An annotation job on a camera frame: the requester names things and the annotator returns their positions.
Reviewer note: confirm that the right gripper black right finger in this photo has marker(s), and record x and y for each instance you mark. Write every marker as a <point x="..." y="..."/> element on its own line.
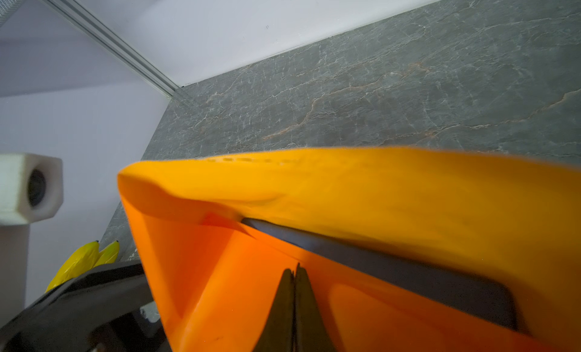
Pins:
<point x="310" y="333"/>

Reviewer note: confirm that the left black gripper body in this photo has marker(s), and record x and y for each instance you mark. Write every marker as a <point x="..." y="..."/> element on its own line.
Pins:
<point x="98" y="311"/>

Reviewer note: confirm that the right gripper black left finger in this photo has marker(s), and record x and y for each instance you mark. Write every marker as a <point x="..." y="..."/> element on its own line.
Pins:
<point x="278" y="332"/>

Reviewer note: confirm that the dark blue gift box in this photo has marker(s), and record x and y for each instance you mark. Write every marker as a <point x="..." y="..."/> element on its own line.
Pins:
<point x="474" y="295"/>

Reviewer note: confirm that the yellow banana bunch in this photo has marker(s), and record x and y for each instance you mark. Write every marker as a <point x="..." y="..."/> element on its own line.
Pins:
<point x="84" y="259"/>

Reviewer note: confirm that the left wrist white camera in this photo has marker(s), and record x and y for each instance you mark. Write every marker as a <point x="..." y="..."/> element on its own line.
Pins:
<point x="32" y="188"/>

